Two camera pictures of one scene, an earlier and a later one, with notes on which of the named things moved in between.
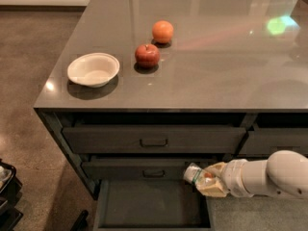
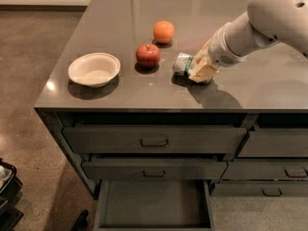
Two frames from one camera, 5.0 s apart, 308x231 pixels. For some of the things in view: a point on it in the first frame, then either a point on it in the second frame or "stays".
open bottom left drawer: x=152 y=205 stays
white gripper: x=233 y=176 → x=221 y=49
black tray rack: x=10 y=193 stays
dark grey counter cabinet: x=151 y=81 stays
